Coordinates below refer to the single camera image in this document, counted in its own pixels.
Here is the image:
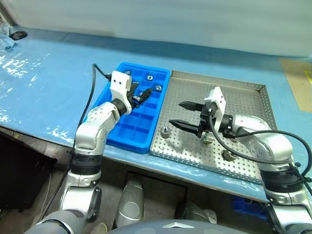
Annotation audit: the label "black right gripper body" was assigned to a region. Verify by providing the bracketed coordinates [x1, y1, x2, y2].
[196, 102, 217, 139]

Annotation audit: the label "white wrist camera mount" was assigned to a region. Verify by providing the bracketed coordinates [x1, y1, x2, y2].
[204, 86, 227, 135]
[109, 70, 134, 115]

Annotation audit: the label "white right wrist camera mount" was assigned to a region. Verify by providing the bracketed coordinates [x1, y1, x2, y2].
[204, 86, 227, 135]

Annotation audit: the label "dark grey rounded shell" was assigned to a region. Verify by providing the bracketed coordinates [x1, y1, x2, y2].
[175, 202, 218, 225]

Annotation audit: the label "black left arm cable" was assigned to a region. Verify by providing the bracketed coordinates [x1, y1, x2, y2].
[71, 63, 111, 157]

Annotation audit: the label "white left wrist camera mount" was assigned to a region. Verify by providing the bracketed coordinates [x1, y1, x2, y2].
[109, 70, 134, 115]

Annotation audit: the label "blue compartment tray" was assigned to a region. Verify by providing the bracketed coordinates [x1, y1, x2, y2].
[106, 61, 171, 155]

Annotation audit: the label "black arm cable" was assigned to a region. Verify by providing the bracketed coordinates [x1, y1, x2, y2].
[207, 108, 312, 193]
[71, 63, 111, 157]

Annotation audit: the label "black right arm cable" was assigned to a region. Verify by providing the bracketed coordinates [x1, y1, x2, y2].
[207, 108, 312, 193]

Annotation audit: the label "brown cardboard sheet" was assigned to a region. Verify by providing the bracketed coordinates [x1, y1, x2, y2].
[279, 57, 312, 113]

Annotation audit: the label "crumpled blue cloth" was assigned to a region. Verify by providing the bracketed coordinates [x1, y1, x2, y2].
[0, 23, 19, 51]

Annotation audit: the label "grey robot torso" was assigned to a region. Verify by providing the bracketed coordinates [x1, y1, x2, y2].
[114, 218, 211, 234]

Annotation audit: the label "blue crate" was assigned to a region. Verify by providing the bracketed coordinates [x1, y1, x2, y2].
[231, 195, 268, 221]

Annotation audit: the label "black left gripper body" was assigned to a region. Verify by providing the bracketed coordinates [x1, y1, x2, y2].
[126, 90, 142, 109]

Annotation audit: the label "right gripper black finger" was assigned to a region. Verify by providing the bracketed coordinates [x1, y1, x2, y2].
[178, 101, 205, 113]
[168, 119, 201, 136]

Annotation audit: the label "perforated steel tray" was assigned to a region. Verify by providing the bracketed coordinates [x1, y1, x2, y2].
[148, 70, 279, 185]

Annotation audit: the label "black tape roll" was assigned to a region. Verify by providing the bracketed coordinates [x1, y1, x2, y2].
[9, 30, 27, 40]

